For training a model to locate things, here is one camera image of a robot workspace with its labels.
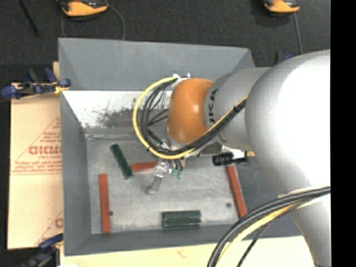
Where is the brown cardboard board red print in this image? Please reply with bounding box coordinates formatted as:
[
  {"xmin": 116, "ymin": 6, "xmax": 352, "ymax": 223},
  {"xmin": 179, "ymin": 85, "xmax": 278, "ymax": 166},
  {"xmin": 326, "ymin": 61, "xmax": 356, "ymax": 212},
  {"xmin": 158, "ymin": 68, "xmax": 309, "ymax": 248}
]
[{"xmin": 7, "ymin": 61, "xmax": 65, "ymax": 250}]

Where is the dark green flat block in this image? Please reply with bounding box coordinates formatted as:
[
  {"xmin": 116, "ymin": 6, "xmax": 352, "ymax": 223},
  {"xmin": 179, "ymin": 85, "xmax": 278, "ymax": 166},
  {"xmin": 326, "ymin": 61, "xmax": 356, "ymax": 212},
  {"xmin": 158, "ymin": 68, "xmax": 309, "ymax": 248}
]
[
  {"xmin": 162, "ymin": 217, "xmax": 202, "ymax": 229},
  {"xmin": 110, "ymin": 144, "xmax": 134, "ymax": 180},
  {"xmin": 162, "ymin": 210, "xmax": 202, "ymax": 220}
]

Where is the red-brown flat block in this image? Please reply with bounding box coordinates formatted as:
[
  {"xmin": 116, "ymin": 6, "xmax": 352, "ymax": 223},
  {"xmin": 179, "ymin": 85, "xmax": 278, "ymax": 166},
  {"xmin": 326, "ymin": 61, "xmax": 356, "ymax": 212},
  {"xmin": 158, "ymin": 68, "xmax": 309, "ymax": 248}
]
[
  {"xmin": 130, "ymin": 161, "xmax": 158, "ymax": 173},
  {"xmin": 98, "ymin": 173, "xmax": 111, "ymax": 234},
  {"xmin": 225, "ymin": 165, "xmax": 248, "ymax": 219}
]

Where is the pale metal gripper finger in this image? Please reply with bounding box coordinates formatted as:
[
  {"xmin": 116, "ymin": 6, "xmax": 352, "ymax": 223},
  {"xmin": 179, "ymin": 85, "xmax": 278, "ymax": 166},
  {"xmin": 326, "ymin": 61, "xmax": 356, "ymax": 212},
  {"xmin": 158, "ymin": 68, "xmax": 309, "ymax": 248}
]
[
  {"xmin": 145, "ymin": 167, "xmax": 160, "ymax": 195},
  {"xmin": 154, "ymin": 169, "xmax": 167, "ymax": 192}
]

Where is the black cylinder on white bracket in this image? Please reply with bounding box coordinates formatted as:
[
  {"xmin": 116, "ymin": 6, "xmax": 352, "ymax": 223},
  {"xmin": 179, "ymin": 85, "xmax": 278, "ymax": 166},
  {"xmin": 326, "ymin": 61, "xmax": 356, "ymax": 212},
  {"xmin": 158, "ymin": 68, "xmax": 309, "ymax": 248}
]
[{"xmin": 212, "ymin": 150, "xmax": 255, "ymax": 167}]

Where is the grey metal bin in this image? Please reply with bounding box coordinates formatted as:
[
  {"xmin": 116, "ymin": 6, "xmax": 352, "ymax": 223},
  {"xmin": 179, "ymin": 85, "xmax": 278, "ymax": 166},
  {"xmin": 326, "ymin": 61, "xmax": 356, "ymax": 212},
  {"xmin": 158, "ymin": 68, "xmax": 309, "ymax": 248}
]
[{"xmin": 57, "ymin": 37, "xmax": 303, "ymax": 256}]

